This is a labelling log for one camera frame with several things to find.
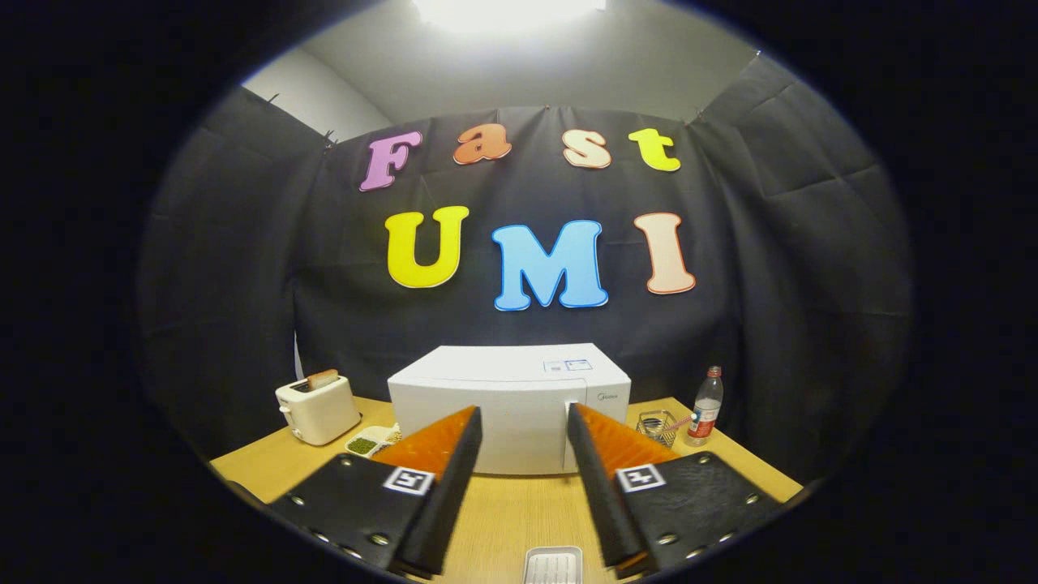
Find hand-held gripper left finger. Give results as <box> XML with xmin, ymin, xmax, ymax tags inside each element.
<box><xmin>268</xmin><ymin>406</ymin><xmax>484</xmax><ymax>581</ymax></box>

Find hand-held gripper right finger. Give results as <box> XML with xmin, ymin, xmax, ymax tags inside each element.
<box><xmin>566</xmin><ymin>403</ymin><xmax>783</xmax><ymax>580</ymax></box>

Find white toaster oven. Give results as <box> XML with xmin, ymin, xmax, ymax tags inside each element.
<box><xmin>387</xmin><ymin>345</ymin><xmax>633</xmax><ymax>476</ymax></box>

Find cream toaster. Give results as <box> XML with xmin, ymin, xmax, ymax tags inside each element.
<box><xmin>275</xmin><ymin>373</ymin><xmax>362</xmax><ymax>446</ymax></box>

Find small white rectangular plate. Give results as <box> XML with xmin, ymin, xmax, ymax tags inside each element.
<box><xmin>523</xmin><ymin>546</ymin><xmax>584</xmax><ymax>584</ymax></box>

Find white divided dish with beans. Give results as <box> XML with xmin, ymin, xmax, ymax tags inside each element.
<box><xmin>345</xmin><ymin>422</ymin><xmax>402</xmax><ymax>459</ymax></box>

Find clear bottle with red label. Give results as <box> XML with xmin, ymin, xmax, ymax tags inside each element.
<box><xmin>685</xmin><ymin>366</ymin><xmax>724</xmax><ymax>448</ymax></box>

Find metal wire basket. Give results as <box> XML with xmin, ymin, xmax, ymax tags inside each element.
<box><xmin>637</xmin><ymin>409</ymin><xmax>679</xmax><ymax>449</ymax></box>

